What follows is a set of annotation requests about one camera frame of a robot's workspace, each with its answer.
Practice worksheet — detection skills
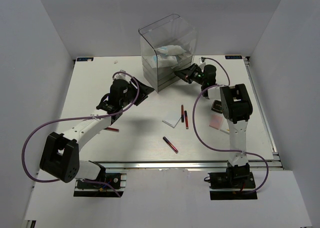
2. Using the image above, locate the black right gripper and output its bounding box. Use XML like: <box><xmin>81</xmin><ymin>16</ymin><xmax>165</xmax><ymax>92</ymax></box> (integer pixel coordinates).
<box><xmin>175</xmin><ymin>63</ymin><xmax>206</xmax><ymax>86</ymax></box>

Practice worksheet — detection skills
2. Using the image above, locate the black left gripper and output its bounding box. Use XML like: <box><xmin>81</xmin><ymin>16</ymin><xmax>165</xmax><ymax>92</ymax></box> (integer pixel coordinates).
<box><xmin>120</xmin><ymin>77</ymin><xmax>155</xmax><ymax>108</ymax></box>

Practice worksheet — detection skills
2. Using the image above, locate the clear acrylic organizer with drawers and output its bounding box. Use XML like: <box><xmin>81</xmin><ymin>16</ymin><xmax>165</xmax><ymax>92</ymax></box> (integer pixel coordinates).
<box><xmin>138</xmin><ymin>13</ymin><xmax>198</xmax><ymax>93</ymax></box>

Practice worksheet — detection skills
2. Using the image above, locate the dark lip gloss tube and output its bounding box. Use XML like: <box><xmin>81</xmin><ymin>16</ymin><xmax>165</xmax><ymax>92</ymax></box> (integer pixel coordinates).
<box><xmin>184</xmin><ymin>110</ymin><xmax>189</xmax><ymax>130</ymax></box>

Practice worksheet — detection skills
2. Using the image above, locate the red lip gloss tube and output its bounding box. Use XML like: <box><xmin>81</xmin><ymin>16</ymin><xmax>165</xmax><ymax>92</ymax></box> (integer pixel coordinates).
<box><xmin>180</xmin><ymin>104</ymin><xmax>185</xmax><ymax>123</ymax></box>

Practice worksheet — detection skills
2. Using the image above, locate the red lip gloss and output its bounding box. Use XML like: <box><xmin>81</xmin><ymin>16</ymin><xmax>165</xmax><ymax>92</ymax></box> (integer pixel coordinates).
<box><xmin>162</xmin><ymin>136</ymin><xmax>179</xmax><ymax>154</ymax></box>
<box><xmin>104</xmin><ymin>127</ymin><xmax>120</xmax><ymax>133</ymax></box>

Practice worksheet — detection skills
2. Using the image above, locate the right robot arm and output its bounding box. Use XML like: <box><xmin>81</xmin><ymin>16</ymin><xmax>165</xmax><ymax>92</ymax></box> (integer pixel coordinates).
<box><xmin>174</xmin><ymin>63</ymin><xmax>253</xmax><ymax>168</ymax></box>

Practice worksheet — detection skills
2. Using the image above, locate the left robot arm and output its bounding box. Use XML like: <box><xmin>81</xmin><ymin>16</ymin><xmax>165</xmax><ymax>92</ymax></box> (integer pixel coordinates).
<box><xmin>39</xmin><ymin>78</ymin><xmax>154</xmax><ymax>188</ymax></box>

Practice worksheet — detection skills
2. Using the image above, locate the pink makeup packet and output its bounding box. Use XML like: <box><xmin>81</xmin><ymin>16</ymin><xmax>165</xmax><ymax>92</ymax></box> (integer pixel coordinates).
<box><xmin>209</xmin><ymin>114</ymin><xmax>224</xmax><ymax>130</ymax></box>

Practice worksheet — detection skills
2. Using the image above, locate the white square pad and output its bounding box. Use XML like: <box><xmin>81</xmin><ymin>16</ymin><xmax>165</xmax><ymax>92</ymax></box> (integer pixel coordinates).
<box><xmin>162</xmin><ymin>111</ymin><xmax>181</xmax><ymax>128</ymax></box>

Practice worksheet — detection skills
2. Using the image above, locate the black gold-edged compact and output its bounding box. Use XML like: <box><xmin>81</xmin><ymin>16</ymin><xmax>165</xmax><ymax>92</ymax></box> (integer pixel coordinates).
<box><xmin>211</xmin><ymin>99</ymin><xmax>223</xmax><ymax>114</ymax></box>

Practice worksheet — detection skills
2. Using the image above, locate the blue label sticker right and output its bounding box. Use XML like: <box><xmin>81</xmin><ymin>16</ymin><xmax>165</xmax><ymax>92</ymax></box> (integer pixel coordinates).
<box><xmin>224</xmin><ymin>55</ymin><xmax>243</xmax><ymax>60</ymax></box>

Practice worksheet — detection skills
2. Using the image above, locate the blue label sticker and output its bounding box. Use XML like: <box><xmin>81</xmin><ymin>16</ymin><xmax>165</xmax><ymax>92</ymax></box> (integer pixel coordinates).
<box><xmin>224</xmin><ymin>55</ymin><xmax>243</xmax><ymax>60</ymax></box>
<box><xmin>76</xmin><ymin>57</ymin><xmax>94</xmax><ymax>62</ymax></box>

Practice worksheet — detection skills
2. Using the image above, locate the blue label sticker left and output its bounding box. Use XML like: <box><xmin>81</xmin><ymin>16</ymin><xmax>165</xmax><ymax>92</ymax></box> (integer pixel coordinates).
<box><xmin>76</xmin><ymin>57</ymin><xmax>94</xmax><ymax>62</ymax></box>

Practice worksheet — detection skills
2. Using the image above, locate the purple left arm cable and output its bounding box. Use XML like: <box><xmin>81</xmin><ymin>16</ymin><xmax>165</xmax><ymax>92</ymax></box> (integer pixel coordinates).
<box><xmin>21</xmin><ymin>71</ymin><xmax>141</xmax><ymax>198</ymax></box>

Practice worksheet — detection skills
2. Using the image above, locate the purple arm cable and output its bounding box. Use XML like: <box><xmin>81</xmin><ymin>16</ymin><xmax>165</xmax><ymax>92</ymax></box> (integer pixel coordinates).
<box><xmin>21</xmin><ymin>71</ymin><xmax>141</xmax><ymax>198</ymax></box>
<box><xmin>192</xmin><ymin>56</ymin><xmax>270</xmax><ymax>195</ymax></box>

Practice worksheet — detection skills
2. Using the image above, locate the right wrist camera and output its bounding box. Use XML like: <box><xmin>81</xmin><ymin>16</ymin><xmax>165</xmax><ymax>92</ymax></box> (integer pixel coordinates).
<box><xmin>199</xmin><ymin>57</ymin><xmax>206</xmax><ymax>66</ymax></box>

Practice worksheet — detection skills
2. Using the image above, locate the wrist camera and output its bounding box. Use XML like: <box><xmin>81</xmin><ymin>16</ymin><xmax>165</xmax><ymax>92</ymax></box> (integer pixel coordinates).
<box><xmin>199</xmin><ymin>57</ymin><xmax>206</xmax><ymax>66</ymax></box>
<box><xmin>115</xmin><ymin>70</ymin><xmax>126</xmax><ymax>80</ymax></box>

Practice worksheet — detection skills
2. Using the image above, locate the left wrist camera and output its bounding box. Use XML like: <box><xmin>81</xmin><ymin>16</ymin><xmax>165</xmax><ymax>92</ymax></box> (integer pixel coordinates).
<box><xmin>115</xmin><ymin>70</ymin><xmax>126</xmax><ymax>80</ymax></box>

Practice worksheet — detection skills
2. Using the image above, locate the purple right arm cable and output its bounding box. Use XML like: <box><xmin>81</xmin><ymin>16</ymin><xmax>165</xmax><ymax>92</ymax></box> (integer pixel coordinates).
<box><xmin>192</xmin><ymin>56</ymin><xmax>270</xmax><ymax>195</ymax></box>

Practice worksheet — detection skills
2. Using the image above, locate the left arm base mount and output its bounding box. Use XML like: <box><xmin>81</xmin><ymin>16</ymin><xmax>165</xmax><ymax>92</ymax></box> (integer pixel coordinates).
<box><xmin>73</xmin><ymin>169</ymin><xmax>127</xmax><ymax>198</ymax></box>

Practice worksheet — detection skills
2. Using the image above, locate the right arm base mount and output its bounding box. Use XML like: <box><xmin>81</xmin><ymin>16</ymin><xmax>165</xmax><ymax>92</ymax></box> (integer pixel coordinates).
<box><xmin>203</xmin><ymin>167</ymin><xmax>258</xmax><ymax>201</ymax></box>

